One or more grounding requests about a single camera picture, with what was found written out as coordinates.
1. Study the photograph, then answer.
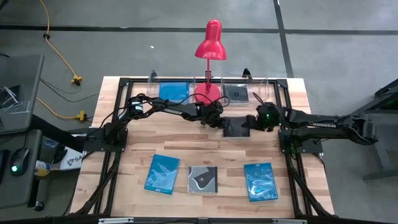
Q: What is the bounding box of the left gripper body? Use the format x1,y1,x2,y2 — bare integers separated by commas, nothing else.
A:
198,110,226,128

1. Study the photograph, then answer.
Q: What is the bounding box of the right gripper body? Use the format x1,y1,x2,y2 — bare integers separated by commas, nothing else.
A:
255,104,280,131

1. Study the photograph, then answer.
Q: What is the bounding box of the black CD jewel case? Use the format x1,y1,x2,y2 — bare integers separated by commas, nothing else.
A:
222,116,251,138
223,83,250,104

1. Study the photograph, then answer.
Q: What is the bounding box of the plain blue disc case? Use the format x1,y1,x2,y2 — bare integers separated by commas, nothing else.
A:
159,82,190,102

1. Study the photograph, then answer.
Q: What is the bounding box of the grey patterned CD jewel case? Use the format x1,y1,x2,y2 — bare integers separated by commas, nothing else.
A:
187,166,218,194

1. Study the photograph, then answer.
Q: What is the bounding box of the blue printed disc case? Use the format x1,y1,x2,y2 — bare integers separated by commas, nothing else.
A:
144,154,180,195
243,162,279,202

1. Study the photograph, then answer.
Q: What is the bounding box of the spare clear jewel case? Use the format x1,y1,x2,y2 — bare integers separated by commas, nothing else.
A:
0,83,25,110

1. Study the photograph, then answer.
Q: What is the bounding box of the clear plastic bin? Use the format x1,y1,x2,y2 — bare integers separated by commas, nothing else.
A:
221,73,270,108
147,73,197,106

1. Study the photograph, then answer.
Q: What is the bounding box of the red desk lamp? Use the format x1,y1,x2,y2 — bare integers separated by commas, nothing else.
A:
195,19,228,106

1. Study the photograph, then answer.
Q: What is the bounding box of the grey metal desk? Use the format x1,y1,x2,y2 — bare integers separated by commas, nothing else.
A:
360,77,398,181

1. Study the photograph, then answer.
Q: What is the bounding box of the white printed box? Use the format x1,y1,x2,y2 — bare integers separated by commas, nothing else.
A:
58,146,85,171

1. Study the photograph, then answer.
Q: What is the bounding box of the yellow-capped bottle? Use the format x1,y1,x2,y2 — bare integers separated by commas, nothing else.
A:
33,159,60,177

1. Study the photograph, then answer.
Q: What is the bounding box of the black computer mouse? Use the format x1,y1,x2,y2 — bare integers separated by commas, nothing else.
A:
10,147,31,177

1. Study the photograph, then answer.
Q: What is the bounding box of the black keyboard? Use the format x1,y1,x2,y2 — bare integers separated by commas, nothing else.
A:
0,149,10,184

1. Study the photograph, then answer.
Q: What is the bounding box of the silver metal bracket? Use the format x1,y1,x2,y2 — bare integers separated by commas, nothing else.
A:
98,217,134,224
272,218,308,224

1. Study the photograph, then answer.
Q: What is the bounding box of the yellow extension cord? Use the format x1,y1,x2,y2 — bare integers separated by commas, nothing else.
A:
35,96,88,122
39,0,83,86

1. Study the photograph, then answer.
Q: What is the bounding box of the black floor cable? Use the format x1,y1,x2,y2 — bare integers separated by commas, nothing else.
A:
39,77,100,103

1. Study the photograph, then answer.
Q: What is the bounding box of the black cable sleeve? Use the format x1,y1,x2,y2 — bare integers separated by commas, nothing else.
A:
29,113,86,153

